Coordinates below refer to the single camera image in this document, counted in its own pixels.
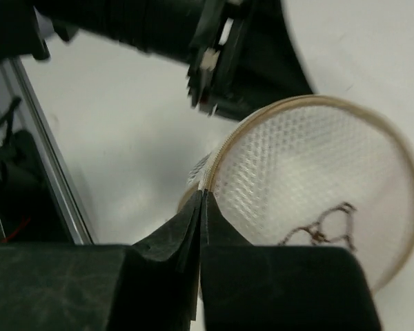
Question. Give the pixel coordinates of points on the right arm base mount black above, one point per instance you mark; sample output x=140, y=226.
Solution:
x=27, y=210

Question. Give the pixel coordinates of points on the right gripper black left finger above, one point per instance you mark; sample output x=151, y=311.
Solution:
x=151, y=285

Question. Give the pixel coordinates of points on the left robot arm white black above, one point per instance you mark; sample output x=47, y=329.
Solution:
x=165, y=28

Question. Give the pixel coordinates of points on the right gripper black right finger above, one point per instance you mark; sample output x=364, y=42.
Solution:
x=249, y=287

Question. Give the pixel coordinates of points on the aluminium frame rail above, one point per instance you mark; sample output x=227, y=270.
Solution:
x=14, y=82

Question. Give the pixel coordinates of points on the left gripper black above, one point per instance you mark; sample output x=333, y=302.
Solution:
x=242, y=58

